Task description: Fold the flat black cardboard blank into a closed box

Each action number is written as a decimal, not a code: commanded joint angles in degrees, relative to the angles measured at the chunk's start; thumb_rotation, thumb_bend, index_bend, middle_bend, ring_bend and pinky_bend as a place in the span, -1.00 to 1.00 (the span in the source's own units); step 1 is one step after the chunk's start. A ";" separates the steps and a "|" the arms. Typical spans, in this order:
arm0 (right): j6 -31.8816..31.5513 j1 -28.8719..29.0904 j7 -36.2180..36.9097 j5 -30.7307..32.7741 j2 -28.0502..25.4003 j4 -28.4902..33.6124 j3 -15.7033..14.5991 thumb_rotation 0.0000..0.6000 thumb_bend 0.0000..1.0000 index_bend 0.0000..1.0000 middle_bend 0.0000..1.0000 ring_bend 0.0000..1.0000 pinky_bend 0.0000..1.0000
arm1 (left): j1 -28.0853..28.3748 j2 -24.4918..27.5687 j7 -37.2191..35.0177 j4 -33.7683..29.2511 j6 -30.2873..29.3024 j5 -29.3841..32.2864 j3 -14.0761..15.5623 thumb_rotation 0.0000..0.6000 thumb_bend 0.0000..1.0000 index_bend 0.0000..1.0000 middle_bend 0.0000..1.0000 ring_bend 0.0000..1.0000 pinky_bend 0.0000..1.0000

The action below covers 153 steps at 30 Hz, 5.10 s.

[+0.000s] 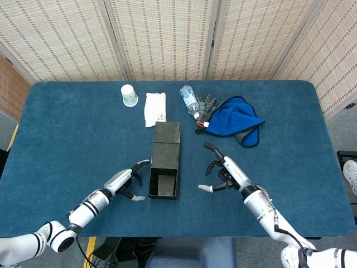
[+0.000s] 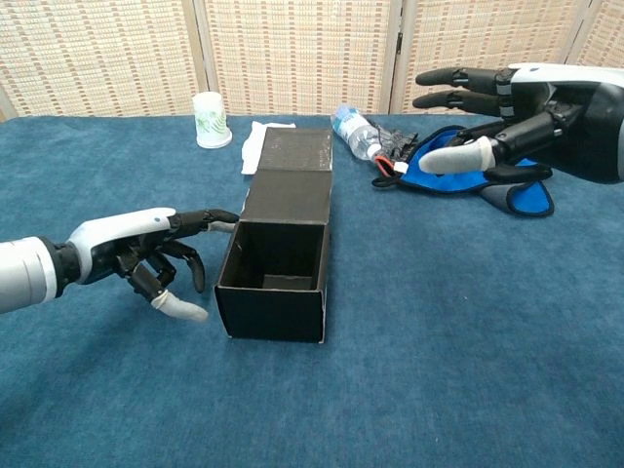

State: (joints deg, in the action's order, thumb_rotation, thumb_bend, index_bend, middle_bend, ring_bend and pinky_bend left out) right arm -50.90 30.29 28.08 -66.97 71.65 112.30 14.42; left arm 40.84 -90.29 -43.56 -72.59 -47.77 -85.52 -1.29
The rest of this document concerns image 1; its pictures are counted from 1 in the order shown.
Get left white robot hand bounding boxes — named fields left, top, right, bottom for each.
left=103, top=159, right=151, bottom=202

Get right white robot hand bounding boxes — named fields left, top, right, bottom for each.
left=197, top=142, right=253, bottom=194

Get black cardboard box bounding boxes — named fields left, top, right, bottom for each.
left=147, top=121, right=181, bottom=200

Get blue carpeted table surface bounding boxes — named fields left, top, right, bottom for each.
left=0, top=80, right=355, bottom=238

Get blue microfibre cloth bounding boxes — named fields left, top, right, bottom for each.
left=195, top=95, right=266, bottom=148

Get grey knit work gloves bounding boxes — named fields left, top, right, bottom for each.
left=195, top=94, right=218, bottom=128

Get yellow floor tape strip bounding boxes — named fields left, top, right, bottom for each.
left=6, top=124, right=20, bottom=153
left=83, top=236, right=97, bottom=268

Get white tissue packet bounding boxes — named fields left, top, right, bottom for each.
left=143, top=92, right=168, bottom=128

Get white paper cup green print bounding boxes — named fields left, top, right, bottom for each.
left=120, top=84, right=139, bottom=107

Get clear plastic water bottle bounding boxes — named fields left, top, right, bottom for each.
left=180, top=85, right=200, bottom=119

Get blue-grey padded seat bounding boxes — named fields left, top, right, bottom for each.
left=144, top=237, right=238, bottom=268

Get white sneaker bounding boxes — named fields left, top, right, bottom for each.
left=342, top=160, right=357, bottom=196

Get black equipment case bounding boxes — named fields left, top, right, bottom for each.
left=0, top=149, right=9, bottom=179

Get brown woven screen panel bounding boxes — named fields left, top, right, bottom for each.
left=0, top=54, right=31, bottom=112

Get beige woven folding screen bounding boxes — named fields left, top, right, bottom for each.
left=0, top=0, right=357, bottom=123

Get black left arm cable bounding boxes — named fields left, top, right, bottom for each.
left=66, top=203, right=95, bottom=268

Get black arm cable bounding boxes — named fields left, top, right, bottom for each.
left=274, top=214, right=310, bottom=268
left=66, top=203, right=95, bottom=268

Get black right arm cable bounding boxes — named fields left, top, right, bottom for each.
left=274, top=214, right=310, bottom=268

